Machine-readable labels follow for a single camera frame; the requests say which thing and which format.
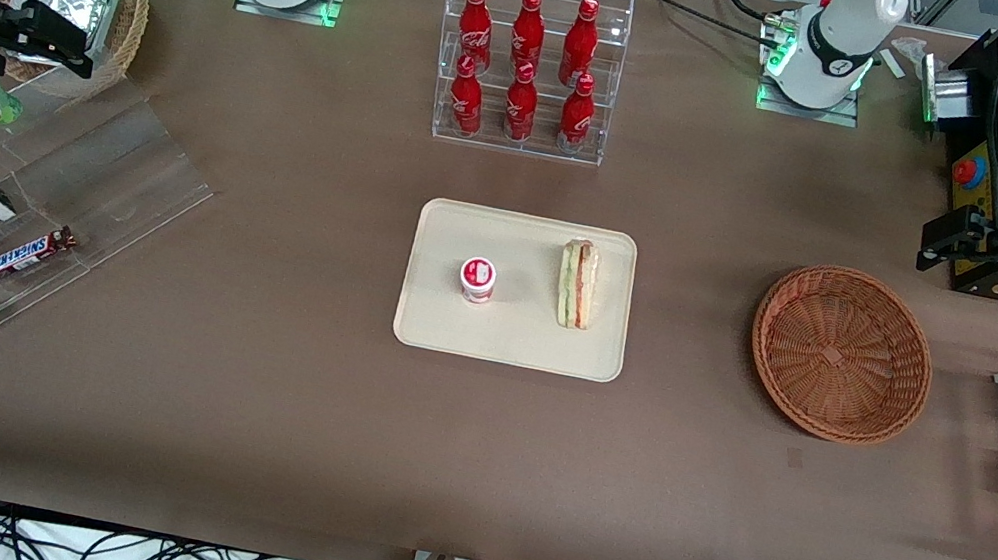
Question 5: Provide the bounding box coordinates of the light wicker basket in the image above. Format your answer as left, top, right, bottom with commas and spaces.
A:
0, 0, 151, 108

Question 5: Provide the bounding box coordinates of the small red white cup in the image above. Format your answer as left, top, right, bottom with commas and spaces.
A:
455, 254, 501, 308

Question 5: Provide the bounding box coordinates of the silver metal box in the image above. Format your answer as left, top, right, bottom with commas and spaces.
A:
911, 52, 979, 132

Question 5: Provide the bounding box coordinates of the clear acrylic bottle rack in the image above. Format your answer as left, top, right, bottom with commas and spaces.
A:
422, 0, 636, 169

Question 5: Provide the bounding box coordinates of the triangular sandwich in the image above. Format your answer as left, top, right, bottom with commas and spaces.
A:
549, 236, 605, 333

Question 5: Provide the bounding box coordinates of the brown wicker basket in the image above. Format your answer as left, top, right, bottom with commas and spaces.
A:
735, 253, 948, 457

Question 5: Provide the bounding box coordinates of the snickers chocolate bar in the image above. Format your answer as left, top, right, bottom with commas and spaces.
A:
0, 215, 80, 296

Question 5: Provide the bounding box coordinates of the clear plastic wrapper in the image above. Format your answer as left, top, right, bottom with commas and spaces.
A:
883, 33, 935, 84

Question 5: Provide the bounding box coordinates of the clear acrylic display stand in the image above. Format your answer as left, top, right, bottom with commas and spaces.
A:
0, 55, 233, 418

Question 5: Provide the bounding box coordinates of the red cola bottle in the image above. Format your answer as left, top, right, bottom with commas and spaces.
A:
557, 0, 604, 91
554, 71, 601, 157
499, 59, 544, 144
506, 0, 552, 75
443, 53, 493, 139
450, 0, 501, 76

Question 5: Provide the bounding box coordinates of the beige plastic tray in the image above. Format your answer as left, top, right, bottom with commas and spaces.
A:
388, 194, 646, 386

